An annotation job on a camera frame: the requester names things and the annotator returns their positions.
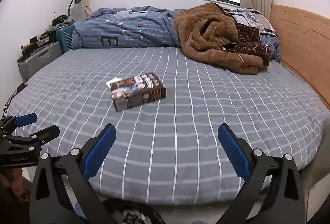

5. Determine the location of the brown printed snack box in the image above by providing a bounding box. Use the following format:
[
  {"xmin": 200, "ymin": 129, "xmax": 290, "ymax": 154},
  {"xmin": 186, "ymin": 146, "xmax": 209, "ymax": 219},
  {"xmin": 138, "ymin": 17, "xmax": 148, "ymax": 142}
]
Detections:
[{"xmin": 110, "ymin": 72, "xmax": 175, "ymax": 112}]

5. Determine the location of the black lined trash bin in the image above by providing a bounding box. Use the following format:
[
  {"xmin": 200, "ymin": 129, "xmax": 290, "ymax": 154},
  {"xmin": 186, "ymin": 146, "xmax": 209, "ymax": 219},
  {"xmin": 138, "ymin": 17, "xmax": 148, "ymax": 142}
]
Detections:
[{"xmin": 102, "ymin": 198, "xmax": 165, "ymax": 224}]

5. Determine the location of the left hand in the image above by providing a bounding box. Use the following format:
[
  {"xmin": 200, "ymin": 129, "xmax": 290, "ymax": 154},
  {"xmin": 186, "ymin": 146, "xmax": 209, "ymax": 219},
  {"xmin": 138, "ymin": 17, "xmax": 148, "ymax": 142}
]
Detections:
[{"xmin": 1, "ymin": 168, "xmax": 24, "ymax": 197}]

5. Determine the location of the grey suitcase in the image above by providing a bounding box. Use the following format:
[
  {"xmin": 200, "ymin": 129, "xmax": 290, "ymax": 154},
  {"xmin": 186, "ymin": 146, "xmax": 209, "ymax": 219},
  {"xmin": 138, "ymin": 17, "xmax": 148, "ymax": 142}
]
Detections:
[{"xmin": 18, "ymin": 41, "xmax": 62, "ymax": 83}]

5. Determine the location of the white paper scrap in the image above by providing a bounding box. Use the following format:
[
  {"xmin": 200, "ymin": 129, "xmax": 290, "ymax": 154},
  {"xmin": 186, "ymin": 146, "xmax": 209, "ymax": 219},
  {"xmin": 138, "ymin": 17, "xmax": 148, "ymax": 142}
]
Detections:
[{"xmin": 106, "ymin": 77, "xmax": 122, "ymax": 89}]

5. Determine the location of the clutter on suitcases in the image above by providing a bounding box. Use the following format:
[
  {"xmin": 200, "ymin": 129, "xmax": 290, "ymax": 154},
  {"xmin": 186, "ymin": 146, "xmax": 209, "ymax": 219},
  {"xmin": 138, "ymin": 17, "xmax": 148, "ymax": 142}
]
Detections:
[{"xmin": 17, "ymin": 15, "xmax": 74, "ymax": 63}]

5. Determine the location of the teal suitcase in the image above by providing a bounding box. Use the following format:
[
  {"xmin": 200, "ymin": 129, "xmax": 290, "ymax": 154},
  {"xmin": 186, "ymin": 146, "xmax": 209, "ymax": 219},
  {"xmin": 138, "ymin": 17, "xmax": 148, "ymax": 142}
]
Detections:
[{"xmin": 55, "ymin": 24, "xmax": 75, "ymax": 54}]

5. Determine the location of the grey checked bed mattress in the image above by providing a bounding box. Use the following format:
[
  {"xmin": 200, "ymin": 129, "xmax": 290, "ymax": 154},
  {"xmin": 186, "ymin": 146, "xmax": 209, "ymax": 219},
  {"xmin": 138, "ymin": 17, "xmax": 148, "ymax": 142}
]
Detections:
[{"xmin": 8, "ymin": 47, "xmax": 329, "ymax": 205}]

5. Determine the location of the blue desk lamp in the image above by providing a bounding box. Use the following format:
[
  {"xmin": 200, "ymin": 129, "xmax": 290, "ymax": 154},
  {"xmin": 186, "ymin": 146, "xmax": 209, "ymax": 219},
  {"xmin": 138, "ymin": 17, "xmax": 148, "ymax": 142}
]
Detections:
[{"xmin": 68, "ymin": 0, "xmax": 81, "ymax": 17}]

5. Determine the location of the blue striped duvet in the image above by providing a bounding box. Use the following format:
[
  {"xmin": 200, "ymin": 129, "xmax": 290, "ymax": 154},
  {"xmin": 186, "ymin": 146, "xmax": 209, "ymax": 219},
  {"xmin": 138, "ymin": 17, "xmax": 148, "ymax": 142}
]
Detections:
[{"xmin": 72, "ymin": 6, "xmax": 180, "ymax": 49}]

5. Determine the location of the wooden headboard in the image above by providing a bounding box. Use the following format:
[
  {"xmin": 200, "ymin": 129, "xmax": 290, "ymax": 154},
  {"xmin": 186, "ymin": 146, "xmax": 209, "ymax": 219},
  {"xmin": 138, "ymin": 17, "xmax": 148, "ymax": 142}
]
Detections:
[{"xmin": 270, "ymin": 5, "xmax": 330, "ymax": 107}]

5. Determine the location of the brown fleece blanket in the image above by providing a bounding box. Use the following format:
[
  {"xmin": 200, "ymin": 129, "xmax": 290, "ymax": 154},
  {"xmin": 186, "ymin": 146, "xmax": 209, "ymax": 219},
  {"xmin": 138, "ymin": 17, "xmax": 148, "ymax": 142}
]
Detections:
[{"xmin": 174, "ymin": 2, "xmax": 270, "ymax": 74}]

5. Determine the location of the patterned pillow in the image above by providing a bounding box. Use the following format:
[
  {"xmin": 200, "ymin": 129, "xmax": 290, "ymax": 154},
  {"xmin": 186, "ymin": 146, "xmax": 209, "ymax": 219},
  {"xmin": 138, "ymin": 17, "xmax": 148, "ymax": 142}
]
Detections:
[{"xmin": 224, "ymin": 7, "xmax": 281, "ymax": 62}]

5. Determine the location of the black charger cable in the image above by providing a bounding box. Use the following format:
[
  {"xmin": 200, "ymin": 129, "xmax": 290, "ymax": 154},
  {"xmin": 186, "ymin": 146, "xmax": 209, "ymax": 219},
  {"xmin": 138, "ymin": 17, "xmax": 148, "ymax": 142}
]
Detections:
[{"xmin": 2, "ymin": 82, "xmax": 29, "ymax": 119}]

